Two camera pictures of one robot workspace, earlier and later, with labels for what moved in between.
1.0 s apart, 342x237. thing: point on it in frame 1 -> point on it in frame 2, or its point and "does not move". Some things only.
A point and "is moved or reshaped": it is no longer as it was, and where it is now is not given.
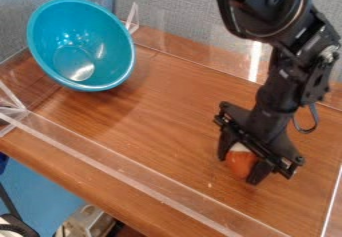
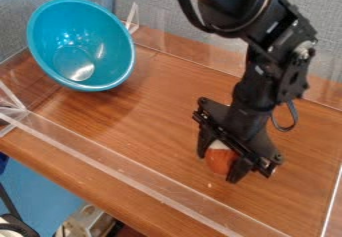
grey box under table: x=89 y=222 does not move
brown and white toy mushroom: x=240 y=160 is moved or reshaped
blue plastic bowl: x=81 y=44 does not move
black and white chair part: x=12 y=225 does not move
